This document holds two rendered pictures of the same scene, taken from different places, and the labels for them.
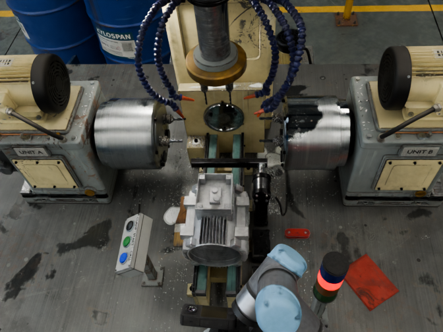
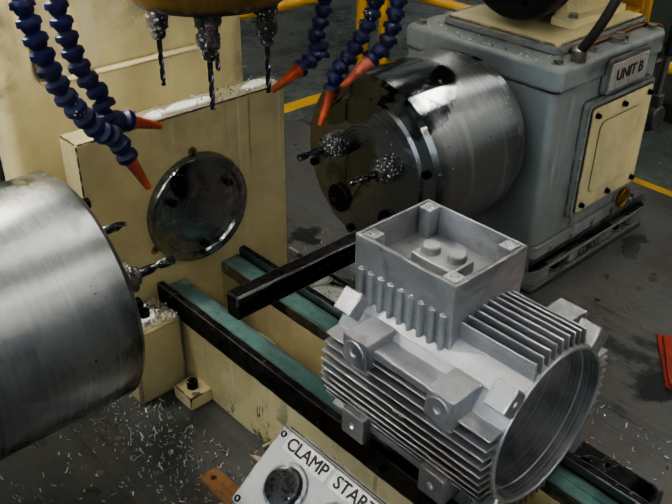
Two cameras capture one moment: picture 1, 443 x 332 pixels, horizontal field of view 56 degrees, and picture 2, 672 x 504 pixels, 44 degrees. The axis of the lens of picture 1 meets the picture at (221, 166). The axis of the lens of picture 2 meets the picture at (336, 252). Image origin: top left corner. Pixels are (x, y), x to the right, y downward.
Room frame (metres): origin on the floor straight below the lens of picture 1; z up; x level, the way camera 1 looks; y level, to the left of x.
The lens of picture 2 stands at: (0.31, 0.59, 1.53)
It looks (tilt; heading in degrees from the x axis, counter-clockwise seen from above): 32 degrees down; 308
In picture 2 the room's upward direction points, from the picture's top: 1 degrees clockwise
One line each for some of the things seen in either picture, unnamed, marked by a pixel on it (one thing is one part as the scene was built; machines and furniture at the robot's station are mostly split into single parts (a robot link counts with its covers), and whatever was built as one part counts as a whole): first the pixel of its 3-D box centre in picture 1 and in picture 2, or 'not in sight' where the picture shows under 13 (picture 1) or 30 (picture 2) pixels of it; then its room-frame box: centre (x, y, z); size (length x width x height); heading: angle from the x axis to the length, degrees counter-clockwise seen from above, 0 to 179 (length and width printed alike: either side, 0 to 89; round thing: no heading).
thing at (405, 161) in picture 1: (396, 142); (532, 127); (0.85, -0.60, 0.99); 0.35 x 0.31 x 0.37; 82
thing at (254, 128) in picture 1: (225, 113); (176, 219); (1.09, -0.04, 0.97); 0.30 x 0.11 x 0.34; 82
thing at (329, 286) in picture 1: (331, 275); not in sight; (0.36, -0.23, 1.14); 0.06 x 0.06 x 0.04
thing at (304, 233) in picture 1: (296, 233); not in sight; (0.64, -0.23, 0.81); 0.09 x 0.03 x 0.02; 82
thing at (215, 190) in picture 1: (215, 197); (437, 272); (0.64, 0.03, 1.11); 0.12 x 0.11 x 0.07; 172
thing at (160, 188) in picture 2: (223, 118); (200, 208); (1.03, -0.03, 1.01); 0.15 x 0.02 x 0.15; 82
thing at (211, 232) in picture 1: (216, 224); (461, 371); (0.60, 0.03, 1.01); 0.20 x 0.19 x 0.19; 172
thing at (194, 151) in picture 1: (197, 149); (148, 347); (1.02, 0.09, 0.86); 0.07 x 0.06 x 0.12; 82
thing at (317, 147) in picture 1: (320, 132); (428, 142); (0.89, -0.34, 1.04); 0.41 x 0.25 x 0.25; 82
